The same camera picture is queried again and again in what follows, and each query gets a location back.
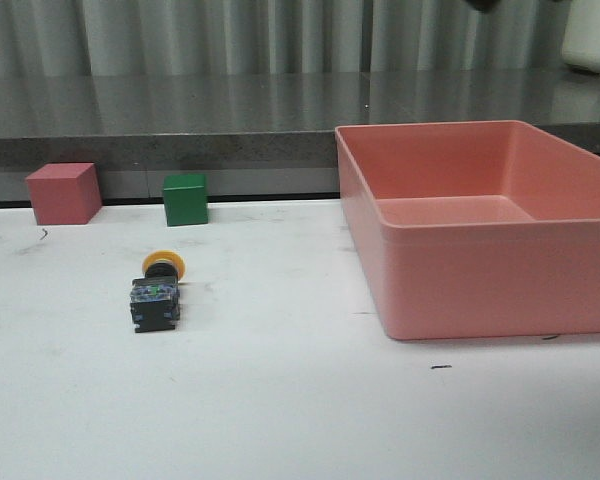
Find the yellow push button switch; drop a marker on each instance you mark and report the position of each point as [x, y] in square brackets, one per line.
[154, 299]

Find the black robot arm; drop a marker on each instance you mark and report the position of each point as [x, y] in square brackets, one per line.
[483, 6]

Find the dark grey stone counter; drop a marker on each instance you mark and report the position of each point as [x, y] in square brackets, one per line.
[258, 136]

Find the green cube block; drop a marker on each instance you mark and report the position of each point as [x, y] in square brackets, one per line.
[185, 199]

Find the pink plastic bin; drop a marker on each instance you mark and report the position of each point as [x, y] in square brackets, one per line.
[473, 229]

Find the pink cube block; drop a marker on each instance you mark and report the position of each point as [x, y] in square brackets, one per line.
[64, 193]

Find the grey curtain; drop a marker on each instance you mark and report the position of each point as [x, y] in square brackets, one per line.
[115, 38]

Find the white kitchen appliance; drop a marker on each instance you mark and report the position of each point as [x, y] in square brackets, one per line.
[581, 42]

